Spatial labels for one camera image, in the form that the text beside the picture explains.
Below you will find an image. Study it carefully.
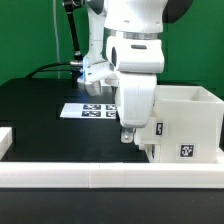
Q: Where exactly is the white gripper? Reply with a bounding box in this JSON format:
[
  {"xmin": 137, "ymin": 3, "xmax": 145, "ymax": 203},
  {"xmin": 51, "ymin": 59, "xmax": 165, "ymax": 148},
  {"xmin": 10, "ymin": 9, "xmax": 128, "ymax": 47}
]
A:
[{"xmin": 115, "ymin": 72, "xmax": 157, "ymax": 144}]

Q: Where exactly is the white drawer tray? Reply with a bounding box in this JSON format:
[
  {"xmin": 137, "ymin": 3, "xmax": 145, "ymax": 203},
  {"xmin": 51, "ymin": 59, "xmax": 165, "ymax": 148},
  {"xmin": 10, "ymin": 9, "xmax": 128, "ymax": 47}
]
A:
[
  {"xmin": 134, "ymin": 117, "xmax": 168, "ymax": 150},
  {"xmin": 146, "ymin": 145, "xmax": 160, "ymax": 163}
]

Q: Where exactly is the white drawer cabinet box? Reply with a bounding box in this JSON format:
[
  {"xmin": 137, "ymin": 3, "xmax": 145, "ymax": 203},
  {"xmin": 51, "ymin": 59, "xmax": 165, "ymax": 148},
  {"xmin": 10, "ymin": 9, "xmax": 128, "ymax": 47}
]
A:
[{"xmin": 154, "ymin": 85, "xmax": 224, "ymax": 163}]

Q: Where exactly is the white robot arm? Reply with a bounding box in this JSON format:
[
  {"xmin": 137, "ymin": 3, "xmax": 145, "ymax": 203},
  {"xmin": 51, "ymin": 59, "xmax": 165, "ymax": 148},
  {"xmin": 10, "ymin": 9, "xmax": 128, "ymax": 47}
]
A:
[{"xmin": 79, "ymin": 0, "xmax": 193, "ymax": 143}]

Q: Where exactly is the marker tag sheet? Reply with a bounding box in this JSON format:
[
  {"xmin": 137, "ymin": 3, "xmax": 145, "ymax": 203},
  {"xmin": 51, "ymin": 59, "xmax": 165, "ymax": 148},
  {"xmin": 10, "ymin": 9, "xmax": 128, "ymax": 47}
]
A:
[{"xmin": 60, "ymin": 103, "xmax": 116, "ymax": 119}]

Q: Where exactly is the white U-shaped obstacle fence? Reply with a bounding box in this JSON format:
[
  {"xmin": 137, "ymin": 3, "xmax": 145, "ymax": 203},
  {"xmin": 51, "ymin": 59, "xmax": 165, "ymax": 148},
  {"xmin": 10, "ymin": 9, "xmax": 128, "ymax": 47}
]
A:
[{"xmin": 0, "ymin": 127, "xmax": 224, "ymax": 189}]

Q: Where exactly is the black cable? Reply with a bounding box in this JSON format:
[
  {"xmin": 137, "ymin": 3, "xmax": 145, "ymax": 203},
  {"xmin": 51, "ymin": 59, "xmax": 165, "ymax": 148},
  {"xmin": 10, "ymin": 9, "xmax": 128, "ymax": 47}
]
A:
[{"xmin": 25, "ymin": 61, "xmax": 83, "ymax": 80}]

